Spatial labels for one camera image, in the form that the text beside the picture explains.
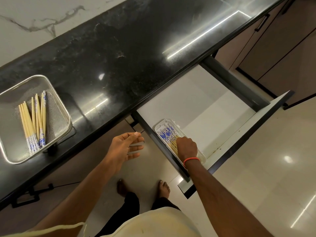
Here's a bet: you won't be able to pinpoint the metal mesh tray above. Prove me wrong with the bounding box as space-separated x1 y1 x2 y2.
0 74 76 165

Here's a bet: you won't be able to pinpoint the pile of bamboo chopsticks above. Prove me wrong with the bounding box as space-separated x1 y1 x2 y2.
18 90 47 153

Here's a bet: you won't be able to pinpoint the cream shirt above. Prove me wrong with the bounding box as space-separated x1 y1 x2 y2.
0 211 200 237

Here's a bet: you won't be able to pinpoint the white drawer with brown front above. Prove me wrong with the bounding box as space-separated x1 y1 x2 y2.
131 55 296 199

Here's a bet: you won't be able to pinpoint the person's left hand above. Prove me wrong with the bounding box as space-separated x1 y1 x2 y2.
105 132 145 172

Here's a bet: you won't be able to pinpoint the person's right forearm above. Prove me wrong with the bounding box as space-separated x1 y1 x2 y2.
186 161 275 237

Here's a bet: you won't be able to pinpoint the white plastic cutlery box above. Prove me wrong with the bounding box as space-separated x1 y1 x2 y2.
153 118 207 164

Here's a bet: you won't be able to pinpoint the person's right hand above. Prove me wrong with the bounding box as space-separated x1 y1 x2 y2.
176 137 198 162

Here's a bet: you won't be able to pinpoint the person's foot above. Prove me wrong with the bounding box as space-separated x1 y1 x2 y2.
158 180 171 199
117 179 131 198

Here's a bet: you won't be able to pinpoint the bundle of patterned chopsticks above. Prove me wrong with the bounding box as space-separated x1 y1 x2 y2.
158 125 179 156

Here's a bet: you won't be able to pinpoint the brown cabinet door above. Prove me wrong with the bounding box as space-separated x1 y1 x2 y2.
213 13 270 69
237 0 316 81
258 28 316 106

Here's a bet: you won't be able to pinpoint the black trousers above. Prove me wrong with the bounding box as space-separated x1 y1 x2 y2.
95 192 181 237

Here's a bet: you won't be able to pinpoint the red wrist band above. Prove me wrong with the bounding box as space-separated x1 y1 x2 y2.
183 157 200 170

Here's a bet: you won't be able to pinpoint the person's left foot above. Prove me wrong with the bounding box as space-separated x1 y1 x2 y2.
117 179 131 198

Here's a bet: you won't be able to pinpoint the person's right foot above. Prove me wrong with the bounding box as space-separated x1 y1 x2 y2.
158 180 171 199

